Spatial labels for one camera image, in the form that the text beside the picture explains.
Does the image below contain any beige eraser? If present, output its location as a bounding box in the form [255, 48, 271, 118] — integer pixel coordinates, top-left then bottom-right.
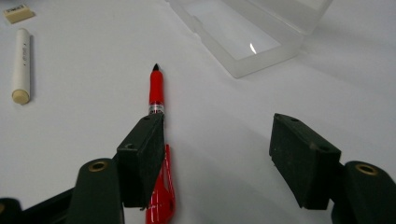
[3, 3, 36, 25]

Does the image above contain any translucent plastic pencil box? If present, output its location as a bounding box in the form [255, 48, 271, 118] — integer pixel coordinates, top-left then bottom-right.
[164, 0, 334, 79]

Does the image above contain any white glue stick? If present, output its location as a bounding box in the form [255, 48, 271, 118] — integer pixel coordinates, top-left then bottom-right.
[11, 27, 33, 105]

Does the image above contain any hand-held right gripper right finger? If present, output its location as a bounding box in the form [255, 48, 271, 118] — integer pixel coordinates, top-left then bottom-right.
[268, 113, 343, 210]

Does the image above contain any red pen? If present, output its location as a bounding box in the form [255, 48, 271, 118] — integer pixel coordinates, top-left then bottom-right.
[144, 63, 177, 224]

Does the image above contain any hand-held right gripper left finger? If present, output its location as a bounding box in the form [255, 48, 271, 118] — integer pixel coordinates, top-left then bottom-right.
[116, 113, 166, 209]

